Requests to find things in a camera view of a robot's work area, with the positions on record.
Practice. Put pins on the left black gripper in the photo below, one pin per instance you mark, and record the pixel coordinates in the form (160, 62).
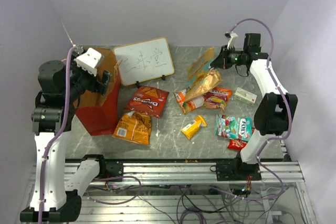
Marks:
(96, 85)

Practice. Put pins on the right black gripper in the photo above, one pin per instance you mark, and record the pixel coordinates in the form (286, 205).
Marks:
(221, 61)

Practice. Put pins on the gold teal snack bag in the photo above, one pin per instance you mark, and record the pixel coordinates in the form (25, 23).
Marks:
(201, 76)

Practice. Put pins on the orange Fox's fruits candy bag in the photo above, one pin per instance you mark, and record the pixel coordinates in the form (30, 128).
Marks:
(217, 98)

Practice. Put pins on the red brown paper bag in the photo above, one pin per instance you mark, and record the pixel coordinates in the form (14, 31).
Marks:
(97, 112)

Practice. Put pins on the red Doritos chip bag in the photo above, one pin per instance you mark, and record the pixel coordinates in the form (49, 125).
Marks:
(148, 100)

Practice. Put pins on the orange chip bag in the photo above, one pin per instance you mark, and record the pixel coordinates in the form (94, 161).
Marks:
(134, 127)

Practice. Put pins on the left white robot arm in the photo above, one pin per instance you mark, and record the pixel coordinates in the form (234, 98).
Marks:
(53, 199)

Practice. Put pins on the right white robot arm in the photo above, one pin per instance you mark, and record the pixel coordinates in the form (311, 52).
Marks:
(277, 107)

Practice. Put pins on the teal Fox's mint candy bag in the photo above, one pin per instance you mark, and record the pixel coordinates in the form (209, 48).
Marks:
(234, 128)

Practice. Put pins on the white green small box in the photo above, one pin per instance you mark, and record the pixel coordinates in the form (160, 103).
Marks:
(245, 96)

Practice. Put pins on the orange white snack packet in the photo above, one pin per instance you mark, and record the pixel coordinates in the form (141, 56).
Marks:
(188, 106)

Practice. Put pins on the small whiteboard with stand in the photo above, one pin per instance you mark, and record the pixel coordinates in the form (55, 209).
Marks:
(144, 61)

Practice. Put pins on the yellow snack bar packet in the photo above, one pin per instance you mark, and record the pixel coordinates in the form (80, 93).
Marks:
(192, 128)

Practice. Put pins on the red candy packet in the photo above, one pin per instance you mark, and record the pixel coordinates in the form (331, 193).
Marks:
(238, 140)

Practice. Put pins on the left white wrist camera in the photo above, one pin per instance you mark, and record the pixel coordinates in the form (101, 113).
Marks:
(90, 61)

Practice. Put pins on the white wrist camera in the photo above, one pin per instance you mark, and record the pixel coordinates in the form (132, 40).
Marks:
(90, 61)
(232, 37)

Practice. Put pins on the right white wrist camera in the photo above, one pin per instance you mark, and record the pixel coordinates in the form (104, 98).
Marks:
(232, 37)

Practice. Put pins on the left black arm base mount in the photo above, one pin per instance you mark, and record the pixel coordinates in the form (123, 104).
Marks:
(111, 169)

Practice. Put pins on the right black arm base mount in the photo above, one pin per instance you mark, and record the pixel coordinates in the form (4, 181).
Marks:
(235, 170)

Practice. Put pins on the aluminium rail frame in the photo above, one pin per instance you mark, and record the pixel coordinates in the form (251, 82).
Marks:
(186, 191)

